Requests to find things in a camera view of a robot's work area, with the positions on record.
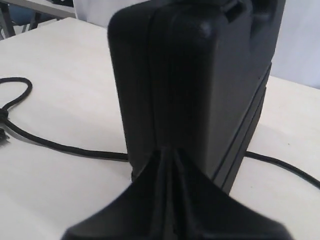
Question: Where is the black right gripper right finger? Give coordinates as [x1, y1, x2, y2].
[172, 150, 290, 240]

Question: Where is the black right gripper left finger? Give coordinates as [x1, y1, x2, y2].
[62, 148, 173, 240]

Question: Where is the black plastic carrying case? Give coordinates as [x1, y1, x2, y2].
[107, 0, 286, 193]

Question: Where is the black cord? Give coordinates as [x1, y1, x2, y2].
[0, 76, 320, 190]

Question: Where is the metal frame in background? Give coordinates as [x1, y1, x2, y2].
[0, 0, 76, 40]

